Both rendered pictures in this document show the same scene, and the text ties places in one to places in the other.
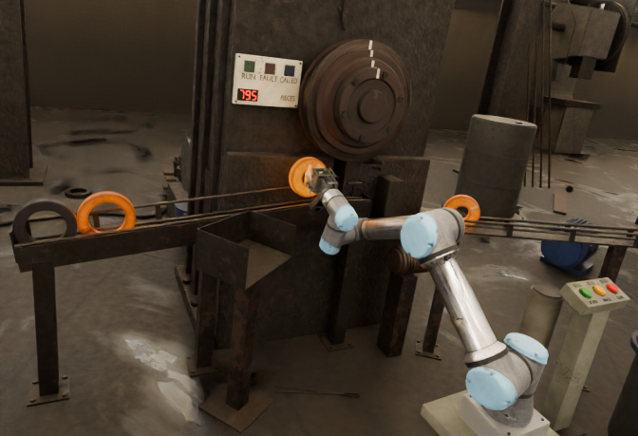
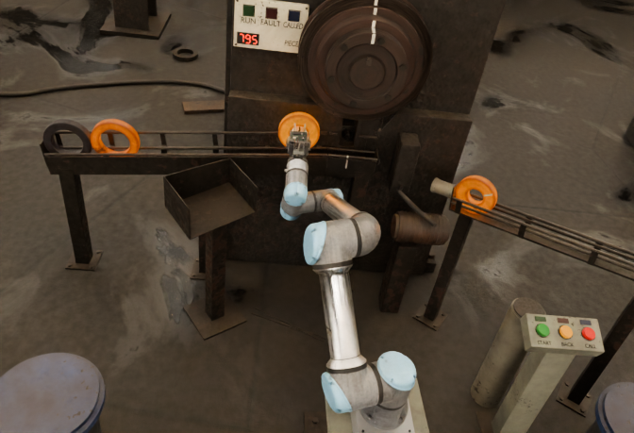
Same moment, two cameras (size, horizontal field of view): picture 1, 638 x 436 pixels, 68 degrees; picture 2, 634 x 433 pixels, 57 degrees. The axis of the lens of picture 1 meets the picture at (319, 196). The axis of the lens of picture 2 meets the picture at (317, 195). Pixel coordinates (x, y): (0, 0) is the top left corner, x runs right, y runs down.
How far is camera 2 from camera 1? 99 cm
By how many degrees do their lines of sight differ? 28
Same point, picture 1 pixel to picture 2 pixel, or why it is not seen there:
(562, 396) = (508, 413)
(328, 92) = (319, 52)
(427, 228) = (313, 242)
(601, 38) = not seen: outside the picture
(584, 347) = (535, 379)
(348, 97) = (336, 61)
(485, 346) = (340, 358)
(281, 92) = (285, 37)
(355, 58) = (354, 16)
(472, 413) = not seen: hidden behind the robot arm
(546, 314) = (515, 333)
